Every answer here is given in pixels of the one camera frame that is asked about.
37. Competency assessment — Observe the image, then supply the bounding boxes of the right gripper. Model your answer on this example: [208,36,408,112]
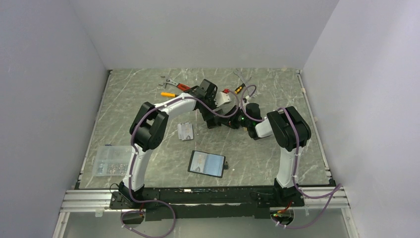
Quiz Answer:
[217,106,251,130]

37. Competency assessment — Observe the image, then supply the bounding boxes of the black leather card holder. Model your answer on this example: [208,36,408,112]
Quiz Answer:
[187,150,229,178]

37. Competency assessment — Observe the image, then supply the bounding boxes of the silver VIP credit card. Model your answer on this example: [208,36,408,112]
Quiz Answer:
[190,152,207,173]

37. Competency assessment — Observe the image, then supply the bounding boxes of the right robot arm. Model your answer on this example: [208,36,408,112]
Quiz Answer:
[217,103,312,206]

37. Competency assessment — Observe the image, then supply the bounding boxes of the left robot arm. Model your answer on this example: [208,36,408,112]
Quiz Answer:
[118,79,220,208]

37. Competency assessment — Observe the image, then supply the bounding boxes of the black yellow small screwdriver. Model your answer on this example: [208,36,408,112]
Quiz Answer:
[234,83,246,94]

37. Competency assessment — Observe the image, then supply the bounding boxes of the silver open-end wrench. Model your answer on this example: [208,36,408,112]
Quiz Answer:
[233,69,254,98]

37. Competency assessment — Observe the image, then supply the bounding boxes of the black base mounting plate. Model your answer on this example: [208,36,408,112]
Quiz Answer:
[109,185,305,221]

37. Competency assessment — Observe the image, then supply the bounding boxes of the clear plastic screw box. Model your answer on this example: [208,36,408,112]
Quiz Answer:
[92,145,132,177]

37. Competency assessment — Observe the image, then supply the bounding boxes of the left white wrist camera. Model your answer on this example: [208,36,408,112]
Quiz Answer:
[214,89,232,107]

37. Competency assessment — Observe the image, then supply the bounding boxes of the red handled adjustable wrench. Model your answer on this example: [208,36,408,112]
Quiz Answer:
[159,75,190,91]

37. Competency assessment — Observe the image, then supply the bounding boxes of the yellow handled screwdriver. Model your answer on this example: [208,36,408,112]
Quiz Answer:
[160,92,178,98]

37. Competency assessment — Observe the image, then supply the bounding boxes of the aluminium frame rail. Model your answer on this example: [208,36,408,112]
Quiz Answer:
[52,186,360,238]

